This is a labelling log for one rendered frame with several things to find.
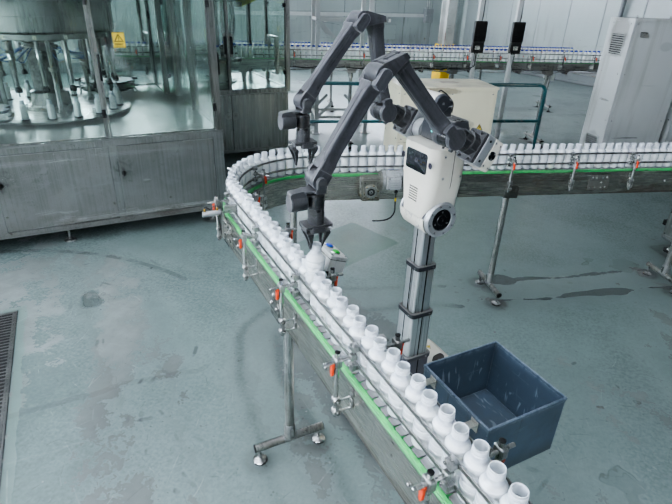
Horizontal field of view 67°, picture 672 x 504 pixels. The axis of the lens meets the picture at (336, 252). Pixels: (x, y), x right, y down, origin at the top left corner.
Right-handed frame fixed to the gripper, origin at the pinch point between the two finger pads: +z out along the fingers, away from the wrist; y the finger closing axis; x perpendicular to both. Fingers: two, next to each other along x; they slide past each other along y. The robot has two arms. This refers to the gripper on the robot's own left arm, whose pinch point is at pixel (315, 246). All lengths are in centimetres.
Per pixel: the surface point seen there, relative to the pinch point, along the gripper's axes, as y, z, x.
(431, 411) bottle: -2, 11, -73
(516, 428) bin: 33, 33, -71
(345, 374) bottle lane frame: -6.7, 25.2, -37.8
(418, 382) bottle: 1, 10, -64
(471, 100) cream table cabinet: 318, 22, 292
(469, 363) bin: 41, 35, -41
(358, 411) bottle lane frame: -7, 33, -47
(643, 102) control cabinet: 567, 32, 261
